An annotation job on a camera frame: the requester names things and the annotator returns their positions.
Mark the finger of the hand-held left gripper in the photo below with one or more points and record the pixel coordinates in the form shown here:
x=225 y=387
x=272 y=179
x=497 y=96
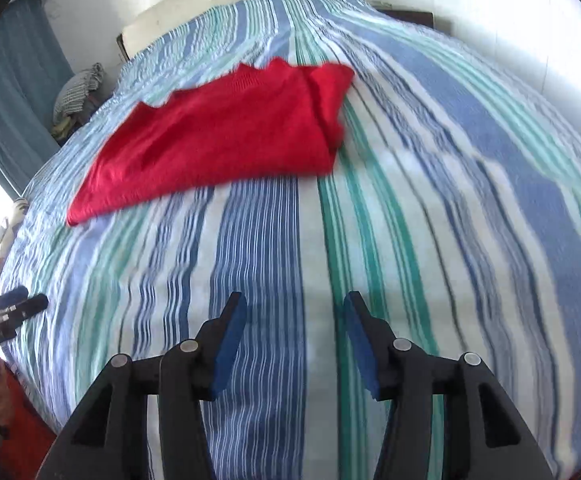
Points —
x=30 y=306
x=8 y=297

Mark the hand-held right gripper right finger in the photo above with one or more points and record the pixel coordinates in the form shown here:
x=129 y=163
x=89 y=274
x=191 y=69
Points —
x=363 y=345

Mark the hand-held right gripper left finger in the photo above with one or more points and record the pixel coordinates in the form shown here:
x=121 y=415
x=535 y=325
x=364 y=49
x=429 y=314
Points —
x=230 y=340

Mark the red sweater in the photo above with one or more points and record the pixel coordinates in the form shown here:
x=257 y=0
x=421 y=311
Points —
x=210 y=145

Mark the pile of patterned clothes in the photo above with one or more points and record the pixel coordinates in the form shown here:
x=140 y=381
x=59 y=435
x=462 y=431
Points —
x=78 y=90

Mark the printed cushion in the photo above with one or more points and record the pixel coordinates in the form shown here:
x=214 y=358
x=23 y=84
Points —
x=3 y=255

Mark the striped bed sheet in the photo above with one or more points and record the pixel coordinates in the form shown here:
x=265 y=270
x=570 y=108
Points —
x=270 y=245

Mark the orange fleece garment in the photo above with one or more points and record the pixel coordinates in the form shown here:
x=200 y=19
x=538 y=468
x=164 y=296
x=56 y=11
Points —
x=25 y=435

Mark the blue curtain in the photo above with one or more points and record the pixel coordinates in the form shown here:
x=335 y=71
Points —
x=15 y=85

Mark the dark wooden nightstand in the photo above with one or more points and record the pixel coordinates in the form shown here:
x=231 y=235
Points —
x=410 y=16

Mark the cream padded headboard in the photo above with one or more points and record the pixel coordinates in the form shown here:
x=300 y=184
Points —
x=220 y=5

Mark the white wardrobe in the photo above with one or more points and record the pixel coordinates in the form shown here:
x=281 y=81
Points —
x=520 y=35

